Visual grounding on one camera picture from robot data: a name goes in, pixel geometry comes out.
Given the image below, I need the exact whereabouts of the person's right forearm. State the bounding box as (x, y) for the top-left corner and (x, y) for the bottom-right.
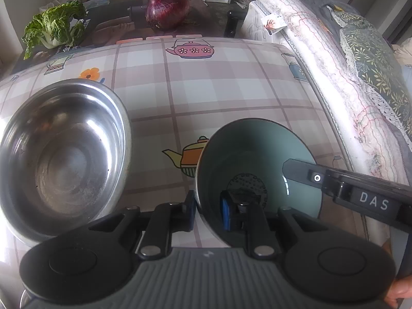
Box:
(384, 277), (408, 309)

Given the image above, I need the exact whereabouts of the black cylinder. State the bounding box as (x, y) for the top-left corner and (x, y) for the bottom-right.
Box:
(224, 10), (247, 37)

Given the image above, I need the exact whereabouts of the green ceramic bowl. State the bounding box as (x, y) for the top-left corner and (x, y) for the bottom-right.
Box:
(195, 118), (323, 248)

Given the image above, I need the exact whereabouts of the white printed card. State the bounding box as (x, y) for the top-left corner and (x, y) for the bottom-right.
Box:
(263, 14), (287, 34)

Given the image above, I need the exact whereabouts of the grey quilt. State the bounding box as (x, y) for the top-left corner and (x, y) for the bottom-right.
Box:
(283, 0), (412, 152)

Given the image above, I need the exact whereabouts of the small black device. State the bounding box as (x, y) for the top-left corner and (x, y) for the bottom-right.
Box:
(128, 5), (149, 26)

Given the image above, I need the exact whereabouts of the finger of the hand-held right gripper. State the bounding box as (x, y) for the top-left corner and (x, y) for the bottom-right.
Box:
(282, 159), (335, 198)

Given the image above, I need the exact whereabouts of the white stitched quilt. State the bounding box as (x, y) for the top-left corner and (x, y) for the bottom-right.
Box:
(240, 0), (412, 245)

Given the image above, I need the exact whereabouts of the clear plastic bag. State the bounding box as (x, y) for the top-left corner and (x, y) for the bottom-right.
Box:
(83, 0), (110, 11)

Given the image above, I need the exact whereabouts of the red onion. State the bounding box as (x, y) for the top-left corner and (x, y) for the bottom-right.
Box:
(145, 0), (190, 32)

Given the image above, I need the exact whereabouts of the green floral lace pillow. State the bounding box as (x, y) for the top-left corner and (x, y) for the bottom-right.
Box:
(333, 6), (403, 126)

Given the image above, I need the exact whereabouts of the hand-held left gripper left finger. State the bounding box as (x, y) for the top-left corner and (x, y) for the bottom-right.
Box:
(85, 190), (198, 261)

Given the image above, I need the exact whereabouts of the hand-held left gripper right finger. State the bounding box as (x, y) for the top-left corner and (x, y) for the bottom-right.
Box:
(220, 190), (320, 261)

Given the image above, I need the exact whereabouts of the green napa cabbage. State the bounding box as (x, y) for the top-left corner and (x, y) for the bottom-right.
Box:
(22, 1), (88, 60)

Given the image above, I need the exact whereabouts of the deep stainless steel bowl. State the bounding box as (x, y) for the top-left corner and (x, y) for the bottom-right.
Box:
(0, 79), (132, 243)

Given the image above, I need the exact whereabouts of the white mattress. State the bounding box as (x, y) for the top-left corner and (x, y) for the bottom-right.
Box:
(241, 0), (358, 174)

